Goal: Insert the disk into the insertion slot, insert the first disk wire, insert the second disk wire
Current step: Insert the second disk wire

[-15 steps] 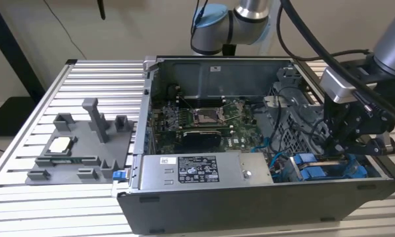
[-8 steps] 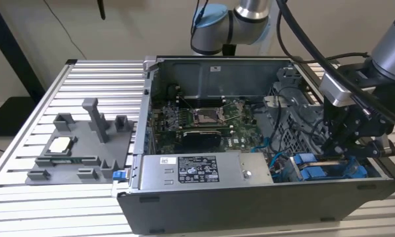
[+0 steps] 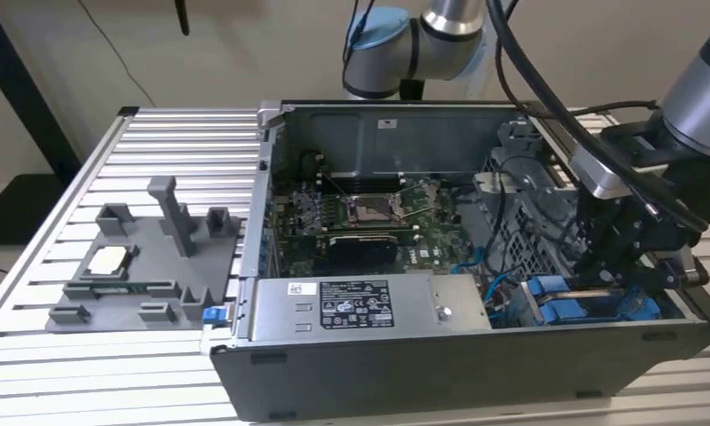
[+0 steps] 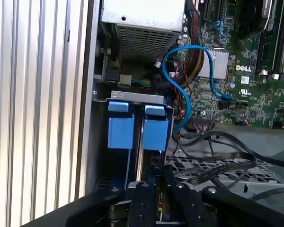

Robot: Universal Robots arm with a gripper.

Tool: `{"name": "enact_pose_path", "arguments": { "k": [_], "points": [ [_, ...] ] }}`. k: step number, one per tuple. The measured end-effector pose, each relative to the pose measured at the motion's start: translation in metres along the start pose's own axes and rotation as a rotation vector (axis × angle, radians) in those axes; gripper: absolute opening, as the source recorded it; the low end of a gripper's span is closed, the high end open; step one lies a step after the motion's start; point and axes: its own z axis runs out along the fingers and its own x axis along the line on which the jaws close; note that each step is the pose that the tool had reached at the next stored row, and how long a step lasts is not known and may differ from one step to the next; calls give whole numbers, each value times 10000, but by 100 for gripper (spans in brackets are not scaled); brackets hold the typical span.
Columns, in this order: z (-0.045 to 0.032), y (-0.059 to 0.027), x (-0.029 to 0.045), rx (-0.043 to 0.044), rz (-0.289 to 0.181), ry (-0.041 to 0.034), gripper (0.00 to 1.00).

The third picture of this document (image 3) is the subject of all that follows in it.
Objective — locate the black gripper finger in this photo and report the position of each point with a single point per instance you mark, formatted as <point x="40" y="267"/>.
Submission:
<point x="677" y="270"/>
<point x="597" y="248"/>

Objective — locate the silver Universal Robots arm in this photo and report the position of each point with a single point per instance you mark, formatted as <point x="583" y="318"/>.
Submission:
<point x="703" y="89"/>

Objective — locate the grey disk bay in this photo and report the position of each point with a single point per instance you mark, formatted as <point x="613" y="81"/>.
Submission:
<point x="509" y="222"/>

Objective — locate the black RAM slot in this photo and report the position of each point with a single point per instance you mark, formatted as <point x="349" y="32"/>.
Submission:
<point x="378" y="179"/>

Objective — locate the green motherboard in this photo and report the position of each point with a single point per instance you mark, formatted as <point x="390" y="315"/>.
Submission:
<point x="437" y="248"/>

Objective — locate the silver power supply box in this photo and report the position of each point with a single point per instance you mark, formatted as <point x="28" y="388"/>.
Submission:
<point x="402" y="306"/>

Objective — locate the black graphics card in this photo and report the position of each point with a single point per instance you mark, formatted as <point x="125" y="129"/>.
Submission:
<point x="361" y="253"/>

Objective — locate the CPU socket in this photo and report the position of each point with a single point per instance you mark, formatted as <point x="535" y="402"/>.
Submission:
<point x="366" y="208"/>

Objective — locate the black open PC case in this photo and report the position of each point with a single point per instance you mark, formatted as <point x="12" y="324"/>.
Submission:
<point x="390" y="381"/>

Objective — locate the blue case latch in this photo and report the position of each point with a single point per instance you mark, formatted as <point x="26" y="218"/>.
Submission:
<point x="212" y="316"/>

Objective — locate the grey parts rack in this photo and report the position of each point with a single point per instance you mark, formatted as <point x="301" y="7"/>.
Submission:
<point x="153" y="248"/>

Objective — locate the green RAM stick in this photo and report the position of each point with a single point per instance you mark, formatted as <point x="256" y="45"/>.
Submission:
<point x="133" y="289"/>

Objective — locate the silver CPU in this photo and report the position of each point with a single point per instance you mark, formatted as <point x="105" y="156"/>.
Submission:
<point x="109" y="262"/>

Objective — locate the black antenna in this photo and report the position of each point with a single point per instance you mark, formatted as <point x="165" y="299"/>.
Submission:
<point x="182" y="18"/>

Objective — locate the black monitor stand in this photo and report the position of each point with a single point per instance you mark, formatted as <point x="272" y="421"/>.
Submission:
<point x="12" y="208"/>

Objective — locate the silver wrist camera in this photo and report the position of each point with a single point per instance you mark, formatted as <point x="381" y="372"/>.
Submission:
<point x="597" y="175"/>

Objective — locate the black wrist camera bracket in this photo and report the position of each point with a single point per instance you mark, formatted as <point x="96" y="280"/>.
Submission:
<point x="633" y="142"/>

